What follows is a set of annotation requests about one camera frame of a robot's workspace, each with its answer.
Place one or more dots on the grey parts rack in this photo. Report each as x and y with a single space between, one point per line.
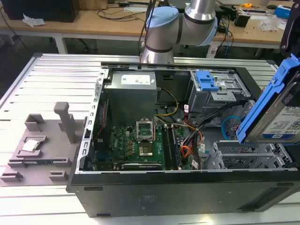
54 140

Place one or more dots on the black box on desk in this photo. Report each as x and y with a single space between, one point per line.
39 9

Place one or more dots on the clear plastic bag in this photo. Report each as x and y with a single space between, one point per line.
272 23

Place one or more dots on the grey metal drive cage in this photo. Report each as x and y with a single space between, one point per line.
218 98

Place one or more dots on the grey power supply unit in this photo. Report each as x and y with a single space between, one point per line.
131 96

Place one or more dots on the wooden desk white frame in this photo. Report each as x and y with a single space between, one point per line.
82 25

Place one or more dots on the blue plastic cage latch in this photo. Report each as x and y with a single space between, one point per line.
206 82

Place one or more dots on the metal disk bay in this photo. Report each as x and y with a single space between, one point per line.
246 155

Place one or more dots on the black RAM slot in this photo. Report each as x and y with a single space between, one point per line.
167 147

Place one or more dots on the CPU socket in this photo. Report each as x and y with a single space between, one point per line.
145 150

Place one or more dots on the small black device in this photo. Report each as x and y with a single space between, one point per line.
242 20

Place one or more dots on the hard disk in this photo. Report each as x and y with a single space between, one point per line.
279 117

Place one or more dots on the black expansion slot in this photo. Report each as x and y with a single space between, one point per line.
140 166

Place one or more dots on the black PC case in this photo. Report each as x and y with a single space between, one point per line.
164 199

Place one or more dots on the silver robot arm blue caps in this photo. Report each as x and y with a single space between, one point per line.
161 35

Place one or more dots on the RAM stick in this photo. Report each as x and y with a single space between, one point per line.
176 145

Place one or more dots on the wooden desk with clutter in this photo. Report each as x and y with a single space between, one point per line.
253 35

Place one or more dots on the blue cardboard box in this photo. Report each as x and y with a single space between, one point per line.
283 11

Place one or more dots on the silver CPU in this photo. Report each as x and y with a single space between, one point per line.
31 145

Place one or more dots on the green motherboard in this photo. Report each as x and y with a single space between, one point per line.
122 145

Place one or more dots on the crumpled white paper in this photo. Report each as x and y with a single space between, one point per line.
34 20

